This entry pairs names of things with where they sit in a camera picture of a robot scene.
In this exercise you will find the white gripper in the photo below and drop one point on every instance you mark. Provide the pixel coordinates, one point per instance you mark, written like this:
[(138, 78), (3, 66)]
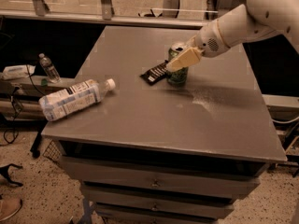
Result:
[(207, 39)]

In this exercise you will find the green soda can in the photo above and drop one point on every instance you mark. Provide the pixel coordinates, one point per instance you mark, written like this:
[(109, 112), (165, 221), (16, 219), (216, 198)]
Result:
[(179, 77)]

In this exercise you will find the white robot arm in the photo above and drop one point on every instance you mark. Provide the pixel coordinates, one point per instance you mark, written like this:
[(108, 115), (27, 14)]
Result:
[(252, 21)]

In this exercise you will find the black rxbar chocolate wrapper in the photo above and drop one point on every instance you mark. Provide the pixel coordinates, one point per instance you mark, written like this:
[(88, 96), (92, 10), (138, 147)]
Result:
[(156, 73)]

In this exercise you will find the grey drawer cabinet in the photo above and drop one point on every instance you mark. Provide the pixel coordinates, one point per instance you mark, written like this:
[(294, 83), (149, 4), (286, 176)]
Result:
[(161, 154)]

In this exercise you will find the small clear water bottle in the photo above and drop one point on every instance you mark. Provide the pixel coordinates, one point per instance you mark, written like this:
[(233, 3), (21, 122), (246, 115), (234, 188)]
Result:
[(49, 68)]

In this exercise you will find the plastic bottle with white label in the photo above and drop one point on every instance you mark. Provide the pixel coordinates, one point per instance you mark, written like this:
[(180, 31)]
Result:
[(65, 102)]

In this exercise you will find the white wipes packet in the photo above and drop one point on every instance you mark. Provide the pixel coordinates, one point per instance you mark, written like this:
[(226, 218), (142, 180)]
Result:
[(17, 71)]

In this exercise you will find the brown shoe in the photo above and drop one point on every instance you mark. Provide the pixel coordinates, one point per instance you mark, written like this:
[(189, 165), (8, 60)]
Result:
[(9, 207)]

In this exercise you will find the metal railing frame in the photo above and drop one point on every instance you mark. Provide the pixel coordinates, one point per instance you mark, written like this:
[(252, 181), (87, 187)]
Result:
[(186, 14)]

